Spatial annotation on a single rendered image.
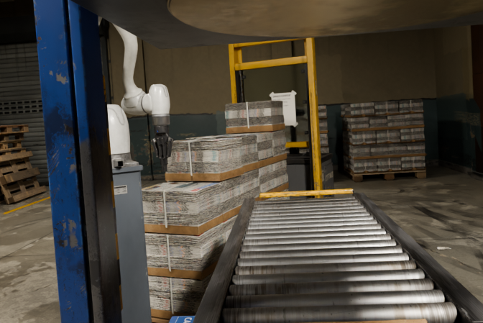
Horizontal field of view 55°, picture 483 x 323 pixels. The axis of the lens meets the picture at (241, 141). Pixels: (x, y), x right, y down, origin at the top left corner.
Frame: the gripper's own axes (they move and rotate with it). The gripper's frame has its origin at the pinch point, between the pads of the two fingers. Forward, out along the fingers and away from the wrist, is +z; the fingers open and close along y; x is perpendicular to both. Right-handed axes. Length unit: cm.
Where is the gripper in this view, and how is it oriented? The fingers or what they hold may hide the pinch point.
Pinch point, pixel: (164, 165)
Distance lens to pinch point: 243.3
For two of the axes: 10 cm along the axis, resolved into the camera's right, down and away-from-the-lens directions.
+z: 0.6, 10.0, 0.5
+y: -9.1, 0.4, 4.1
